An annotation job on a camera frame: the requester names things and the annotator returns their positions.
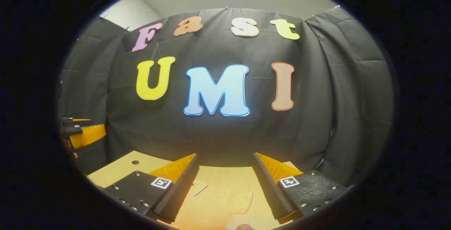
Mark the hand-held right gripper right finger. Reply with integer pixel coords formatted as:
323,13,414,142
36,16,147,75
252,152,350,225

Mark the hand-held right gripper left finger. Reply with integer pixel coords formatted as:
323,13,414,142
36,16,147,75
104,153,199,224

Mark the orange polo T-shirt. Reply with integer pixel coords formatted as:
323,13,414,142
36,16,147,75
173,180,255,230

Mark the black backdrop cloth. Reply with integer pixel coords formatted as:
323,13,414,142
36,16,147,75
58,6,394,188

